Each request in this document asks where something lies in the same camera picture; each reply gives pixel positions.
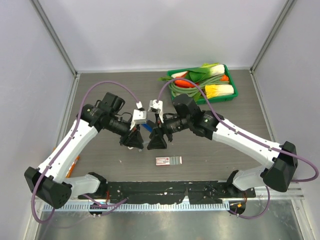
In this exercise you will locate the yellow white toy cabbage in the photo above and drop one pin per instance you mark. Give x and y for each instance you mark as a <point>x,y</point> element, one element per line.
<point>218,90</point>

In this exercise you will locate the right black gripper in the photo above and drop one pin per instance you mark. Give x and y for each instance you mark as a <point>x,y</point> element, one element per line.
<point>157,142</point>

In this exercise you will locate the red white staple box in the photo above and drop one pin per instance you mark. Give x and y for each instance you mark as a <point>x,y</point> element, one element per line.
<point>168,161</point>

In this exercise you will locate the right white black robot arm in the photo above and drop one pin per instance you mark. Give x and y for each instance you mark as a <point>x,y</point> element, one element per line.
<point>278,162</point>

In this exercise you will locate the green plastic tray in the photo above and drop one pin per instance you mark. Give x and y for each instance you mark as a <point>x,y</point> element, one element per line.
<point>202,100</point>

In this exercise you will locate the blue stapler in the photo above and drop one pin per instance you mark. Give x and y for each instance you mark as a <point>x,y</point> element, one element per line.
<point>149,125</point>

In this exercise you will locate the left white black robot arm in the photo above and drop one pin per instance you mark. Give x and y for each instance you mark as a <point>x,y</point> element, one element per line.
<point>49,181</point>

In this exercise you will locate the white toy radish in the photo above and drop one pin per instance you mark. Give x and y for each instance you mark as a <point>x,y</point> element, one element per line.
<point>179,74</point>

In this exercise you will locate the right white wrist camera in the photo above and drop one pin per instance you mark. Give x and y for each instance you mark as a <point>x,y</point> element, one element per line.
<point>156,106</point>

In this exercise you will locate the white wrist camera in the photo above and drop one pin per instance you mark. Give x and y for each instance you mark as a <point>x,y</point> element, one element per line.
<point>156,106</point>
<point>139,116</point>

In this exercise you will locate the orange toy carrot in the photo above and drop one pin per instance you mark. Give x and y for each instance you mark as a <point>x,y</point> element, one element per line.
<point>183,84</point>

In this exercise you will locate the green toy long beans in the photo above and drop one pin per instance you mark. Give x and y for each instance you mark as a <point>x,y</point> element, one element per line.
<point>194,92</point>

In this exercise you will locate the white green toy bok choy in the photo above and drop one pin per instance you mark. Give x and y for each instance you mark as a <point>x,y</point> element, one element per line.
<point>198,74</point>

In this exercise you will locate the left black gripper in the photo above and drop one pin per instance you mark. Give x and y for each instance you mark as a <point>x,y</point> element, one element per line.
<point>133,138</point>

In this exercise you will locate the colourful snack packet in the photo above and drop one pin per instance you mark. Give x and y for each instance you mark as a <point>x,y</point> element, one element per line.
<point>68,174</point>

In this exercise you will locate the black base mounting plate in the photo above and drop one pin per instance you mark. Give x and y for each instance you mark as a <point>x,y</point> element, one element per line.
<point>169,192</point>

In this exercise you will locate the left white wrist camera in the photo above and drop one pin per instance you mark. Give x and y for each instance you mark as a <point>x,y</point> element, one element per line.
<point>139,116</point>

